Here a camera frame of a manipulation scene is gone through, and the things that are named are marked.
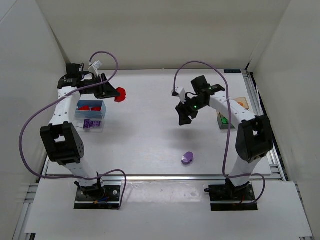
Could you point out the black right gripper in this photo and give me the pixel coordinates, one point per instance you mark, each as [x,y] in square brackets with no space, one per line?
[186,110]

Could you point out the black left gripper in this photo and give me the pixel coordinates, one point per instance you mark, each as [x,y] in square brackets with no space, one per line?
[102,87]

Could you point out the red half-round lego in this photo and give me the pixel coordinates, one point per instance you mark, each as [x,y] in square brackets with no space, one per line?
[122,95]

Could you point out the red green rounded lego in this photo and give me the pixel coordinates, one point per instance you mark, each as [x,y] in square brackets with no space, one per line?
[96,109]

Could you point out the red rounded lego brick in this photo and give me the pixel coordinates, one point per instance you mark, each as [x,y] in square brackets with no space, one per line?
[84,108]

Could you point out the small green lego brick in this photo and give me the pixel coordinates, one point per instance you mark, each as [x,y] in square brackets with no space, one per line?
[224,121]

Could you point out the purple half-round lego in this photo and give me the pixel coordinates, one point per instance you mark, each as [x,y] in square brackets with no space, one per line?
[187,158]

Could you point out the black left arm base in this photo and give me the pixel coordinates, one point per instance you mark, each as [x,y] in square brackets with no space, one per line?
[107,197]

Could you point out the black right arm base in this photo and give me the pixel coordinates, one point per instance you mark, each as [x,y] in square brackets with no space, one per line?
[224,200]

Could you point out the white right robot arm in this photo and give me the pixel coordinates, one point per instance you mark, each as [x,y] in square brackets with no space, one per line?
[254,133]

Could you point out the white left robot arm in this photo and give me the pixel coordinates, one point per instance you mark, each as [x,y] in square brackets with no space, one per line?
[61,140]

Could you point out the blue plastic container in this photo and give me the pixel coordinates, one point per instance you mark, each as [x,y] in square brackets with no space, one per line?
[91,103]

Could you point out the purple lego in container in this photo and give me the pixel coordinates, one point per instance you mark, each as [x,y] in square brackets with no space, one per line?
[96,124]

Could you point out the clear plastic container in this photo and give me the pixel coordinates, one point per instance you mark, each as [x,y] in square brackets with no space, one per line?
[78,124]

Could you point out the grey translucent container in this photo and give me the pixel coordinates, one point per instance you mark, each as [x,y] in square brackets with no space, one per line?
[220,124]

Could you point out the blue label sticker right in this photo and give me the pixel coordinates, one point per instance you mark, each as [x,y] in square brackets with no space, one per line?
[232,71]

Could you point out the orange translucent container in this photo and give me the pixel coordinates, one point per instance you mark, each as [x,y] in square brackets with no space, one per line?
[244,100]

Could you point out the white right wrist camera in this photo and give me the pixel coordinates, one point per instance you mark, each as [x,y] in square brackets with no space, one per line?
[179,92]

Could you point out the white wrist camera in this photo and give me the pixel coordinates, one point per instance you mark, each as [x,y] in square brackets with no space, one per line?
[94,67]
[179,92]

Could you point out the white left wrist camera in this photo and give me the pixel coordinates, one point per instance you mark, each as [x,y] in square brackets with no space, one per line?
[94,67]

